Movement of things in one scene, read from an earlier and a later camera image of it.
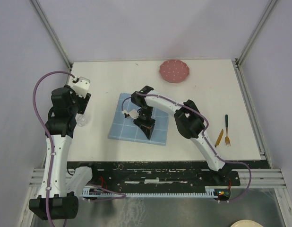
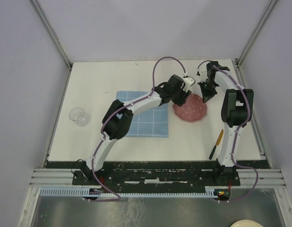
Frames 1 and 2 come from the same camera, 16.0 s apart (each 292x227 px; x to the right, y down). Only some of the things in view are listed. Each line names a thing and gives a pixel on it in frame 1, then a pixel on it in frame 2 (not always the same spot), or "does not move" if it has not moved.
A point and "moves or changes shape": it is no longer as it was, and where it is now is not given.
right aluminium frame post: (237, 62) does not move
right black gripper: (147, 127) → (206, 95)
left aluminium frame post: (51, 32) does not move
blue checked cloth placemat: (126, 128) moves or changes shape
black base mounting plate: (158, 174) does not move
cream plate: (246, 223) does not move
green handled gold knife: (219, 138) does not move
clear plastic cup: (81, 119) does not move
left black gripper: (83, 102) → (180, 102)
